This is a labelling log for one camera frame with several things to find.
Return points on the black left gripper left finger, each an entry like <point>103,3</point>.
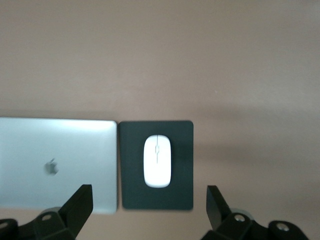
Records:
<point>72,215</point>

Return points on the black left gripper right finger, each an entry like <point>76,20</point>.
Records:
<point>220,215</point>

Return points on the white computer mouse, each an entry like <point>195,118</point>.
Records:
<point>157,162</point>

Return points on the black rectangular mouse pad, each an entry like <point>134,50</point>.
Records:
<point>182,162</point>

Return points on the silver apple laptop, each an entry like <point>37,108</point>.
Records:
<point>62,155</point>

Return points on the brown table cover cloth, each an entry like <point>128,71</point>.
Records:
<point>160,50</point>

